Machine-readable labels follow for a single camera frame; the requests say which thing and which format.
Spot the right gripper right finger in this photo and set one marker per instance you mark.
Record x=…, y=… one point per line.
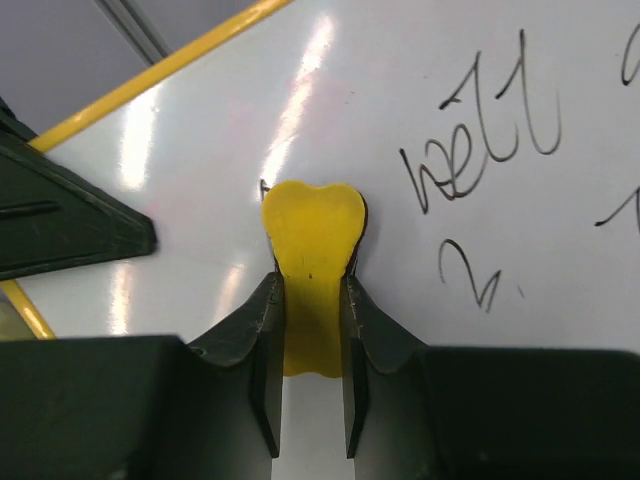
x=414, y=411

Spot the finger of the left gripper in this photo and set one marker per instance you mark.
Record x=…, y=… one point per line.
x=52, y=219

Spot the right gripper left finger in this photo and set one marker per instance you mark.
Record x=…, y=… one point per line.
x=149, y=407

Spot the yellow whiteboard eraser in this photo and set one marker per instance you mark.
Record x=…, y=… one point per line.
x=314, y=232

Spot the yellow framed whiteboard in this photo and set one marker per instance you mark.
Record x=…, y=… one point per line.
x=495, y=144

